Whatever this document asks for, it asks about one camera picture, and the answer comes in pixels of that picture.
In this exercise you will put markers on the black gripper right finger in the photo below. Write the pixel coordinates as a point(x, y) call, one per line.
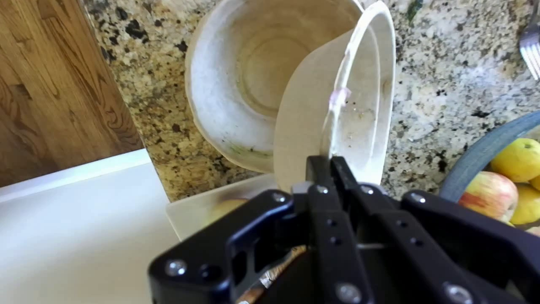
point(445, 246)

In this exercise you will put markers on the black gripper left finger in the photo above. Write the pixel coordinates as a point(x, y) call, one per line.
point(237, 253)

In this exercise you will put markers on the glass fruit bowl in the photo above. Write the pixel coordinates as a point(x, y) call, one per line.
point(478, 153)

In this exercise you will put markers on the red yellow apple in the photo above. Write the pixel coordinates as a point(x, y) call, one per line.
point(489, 196)

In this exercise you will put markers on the whole yellow lemon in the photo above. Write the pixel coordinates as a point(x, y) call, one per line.
point(529, 204)
point(517, 159)

